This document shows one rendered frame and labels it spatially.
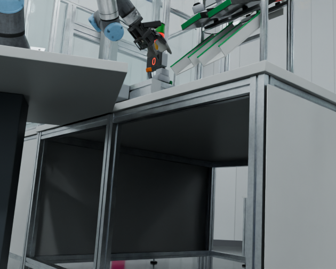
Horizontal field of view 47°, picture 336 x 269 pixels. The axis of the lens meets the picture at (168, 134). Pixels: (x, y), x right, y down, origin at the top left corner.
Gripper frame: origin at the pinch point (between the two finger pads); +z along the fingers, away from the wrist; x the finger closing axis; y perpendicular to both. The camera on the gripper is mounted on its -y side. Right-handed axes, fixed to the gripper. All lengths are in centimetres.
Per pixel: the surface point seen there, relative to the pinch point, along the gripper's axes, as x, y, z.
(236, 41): 49, 13, 0
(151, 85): 15.5, 28.9, -1.8
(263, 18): 53, -1, 2
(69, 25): -105, -40, -29
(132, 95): 3.9, 31.3, -1.0
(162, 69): 2.1, 8.5, 3.1
